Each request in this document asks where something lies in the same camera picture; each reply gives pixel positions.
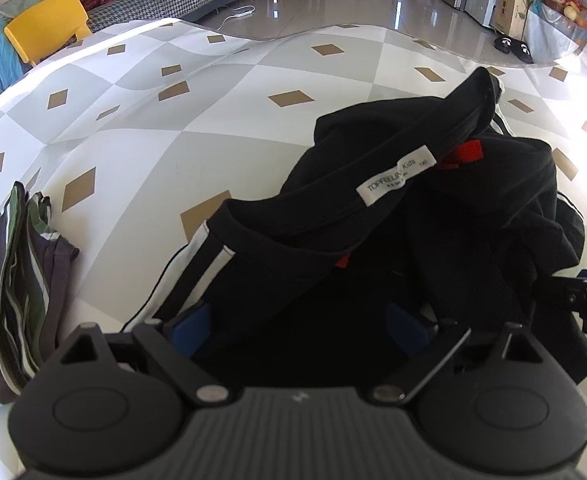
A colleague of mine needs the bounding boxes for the cardboard box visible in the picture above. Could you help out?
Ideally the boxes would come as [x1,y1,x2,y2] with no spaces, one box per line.
[491,0,529,36]

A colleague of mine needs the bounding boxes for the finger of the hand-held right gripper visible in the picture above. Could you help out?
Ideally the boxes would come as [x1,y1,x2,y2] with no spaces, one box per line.
[541,269,587,296]

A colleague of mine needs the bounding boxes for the black t-shirt red print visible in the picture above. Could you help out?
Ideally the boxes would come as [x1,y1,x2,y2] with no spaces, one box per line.
[124,67,587,391]

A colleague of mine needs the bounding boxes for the green grey striped shirt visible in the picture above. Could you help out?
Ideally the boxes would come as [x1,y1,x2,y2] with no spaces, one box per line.
[0,181,80,413]

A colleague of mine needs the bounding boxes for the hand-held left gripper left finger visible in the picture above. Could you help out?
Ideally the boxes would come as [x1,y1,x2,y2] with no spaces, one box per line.
[56,304,234,406]

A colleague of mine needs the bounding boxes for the yellow plastic chair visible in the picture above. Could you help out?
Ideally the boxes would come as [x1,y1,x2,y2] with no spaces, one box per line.
[4,0,93,68]

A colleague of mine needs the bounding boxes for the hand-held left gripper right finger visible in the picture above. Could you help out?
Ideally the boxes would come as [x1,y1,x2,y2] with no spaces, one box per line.
[368,304,548,406]

